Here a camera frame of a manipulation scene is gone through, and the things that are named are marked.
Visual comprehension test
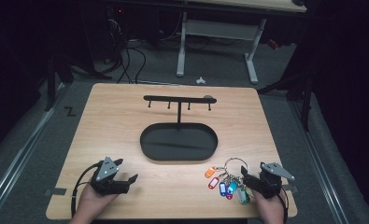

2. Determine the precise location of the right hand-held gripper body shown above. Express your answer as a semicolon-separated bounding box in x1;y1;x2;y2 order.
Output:
250;161;296;200

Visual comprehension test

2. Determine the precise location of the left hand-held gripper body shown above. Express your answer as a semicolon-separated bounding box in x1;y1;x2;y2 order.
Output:
90;155;132;197

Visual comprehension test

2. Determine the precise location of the bunch of coloured key tags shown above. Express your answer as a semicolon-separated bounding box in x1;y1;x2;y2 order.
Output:
204;165;252;206

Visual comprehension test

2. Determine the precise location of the large metal key ring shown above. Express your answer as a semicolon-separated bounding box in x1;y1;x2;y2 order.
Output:
223;156;250;177

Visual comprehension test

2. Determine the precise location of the black key holder with tray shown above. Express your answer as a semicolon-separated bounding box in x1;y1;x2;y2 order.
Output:
139;94;220;162

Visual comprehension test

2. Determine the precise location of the person's right hand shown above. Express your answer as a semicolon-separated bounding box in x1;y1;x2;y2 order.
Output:
251;189;286;224

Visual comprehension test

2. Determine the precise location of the person's left hand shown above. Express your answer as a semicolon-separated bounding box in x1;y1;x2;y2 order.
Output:
69;183;120;224

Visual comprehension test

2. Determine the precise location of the black stand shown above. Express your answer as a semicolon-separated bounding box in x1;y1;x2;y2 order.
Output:
44;53;75;113
256;70;315;133

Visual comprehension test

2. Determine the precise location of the small red object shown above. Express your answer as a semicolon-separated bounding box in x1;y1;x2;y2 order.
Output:
266;38;280;50

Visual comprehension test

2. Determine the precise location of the white-legged desk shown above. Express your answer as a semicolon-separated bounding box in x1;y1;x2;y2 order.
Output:
175;0;308;86

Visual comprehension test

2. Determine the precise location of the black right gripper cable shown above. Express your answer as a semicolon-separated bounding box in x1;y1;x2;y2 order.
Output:
277;186;291;224

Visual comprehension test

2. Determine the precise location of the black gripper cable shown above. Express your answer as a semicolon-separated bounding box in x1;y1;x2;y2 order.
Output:
70;162;103;219
277;186;291;224

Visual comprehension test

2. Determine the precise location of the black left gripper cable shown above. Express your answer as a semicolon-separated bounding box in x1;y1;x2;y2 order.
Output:
70;162;103;219

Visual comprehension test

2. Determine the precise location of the aluminium floor rail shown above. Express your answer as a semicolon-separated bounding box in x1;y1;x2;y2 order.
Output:
289;99;350;224
0;83;65;220

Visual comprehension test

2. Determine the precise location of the bundle of black cables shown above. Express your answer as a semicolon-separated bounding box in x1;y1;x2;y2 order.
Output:
106;6;149;85

